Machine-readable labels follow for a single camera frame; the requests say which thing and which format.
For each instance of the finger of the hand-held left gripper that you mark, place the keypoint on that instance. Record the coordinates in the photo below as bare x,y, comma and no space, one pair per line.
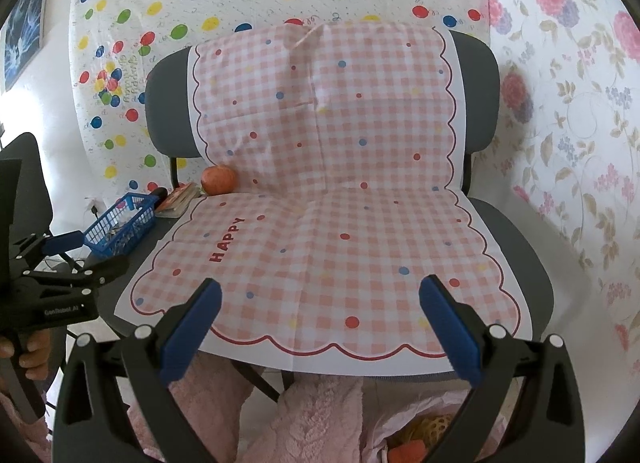
100,270
65,241

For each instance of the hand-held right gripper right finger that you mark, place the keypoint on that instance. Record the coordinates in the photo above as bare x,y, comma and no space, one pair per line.
450,333

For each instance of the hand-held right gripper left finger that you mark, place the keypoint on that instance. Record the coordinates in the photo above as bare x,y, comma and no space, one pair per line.
192,333

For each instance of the woven bamboo basket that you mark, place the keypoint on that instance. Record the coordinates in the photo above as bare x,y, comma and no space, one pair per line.
430,425

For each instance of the pale pink plastic bag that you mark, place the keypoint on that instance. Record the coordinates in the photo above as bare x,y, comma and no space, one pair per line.
395,418

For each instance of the person's left hand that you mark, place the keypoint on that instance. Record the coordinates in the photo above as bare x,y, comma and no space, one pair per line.
35,358

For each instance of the blue plastic basket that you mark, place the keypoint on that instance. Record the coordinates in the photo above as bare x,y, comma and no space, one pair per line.
125,238

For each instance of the black chair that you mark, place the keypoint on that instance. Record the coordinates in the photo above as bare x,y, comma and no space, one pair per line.
40,168

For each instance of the black rounded object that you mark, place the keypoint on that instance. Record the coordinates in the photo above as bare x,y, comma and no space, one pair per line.
159,193

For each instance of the small orange book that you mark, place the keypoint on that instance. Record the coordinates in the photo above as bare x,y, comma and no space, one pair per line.
177,200

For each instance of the orange knitted item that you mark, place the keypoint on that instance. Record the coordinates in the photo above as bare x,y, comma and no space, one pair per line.
407,453

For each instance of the pink fluffy garment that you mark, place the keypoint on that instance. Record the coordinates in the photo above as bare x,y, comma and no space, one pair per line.
310,418

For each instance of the red apple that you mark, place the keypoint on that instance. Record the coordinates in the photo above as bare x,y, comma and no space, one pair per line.
218,180

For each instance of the grey office chair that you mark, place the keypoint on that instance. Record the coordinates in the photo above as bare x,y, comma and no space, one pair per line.
170,108

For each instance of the pink checked paper cloth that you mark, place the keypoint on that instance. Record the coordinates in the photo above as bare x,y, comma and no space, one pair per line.
325,193

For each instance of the floral print cloth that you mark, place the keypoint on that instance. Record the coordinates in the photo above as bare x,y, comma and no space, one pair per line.
575,143

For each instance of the balloon print plastic sheet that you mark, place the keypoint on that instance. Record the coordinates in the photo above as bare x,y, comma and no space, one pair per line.
225,3

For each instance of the white wall socket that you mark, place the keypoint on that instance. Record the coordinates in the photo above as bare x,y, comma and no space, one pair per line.
91,207

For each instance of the dark blue wall poster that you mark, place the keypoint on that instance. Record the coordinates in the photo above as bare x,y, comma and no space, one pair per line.
25,28

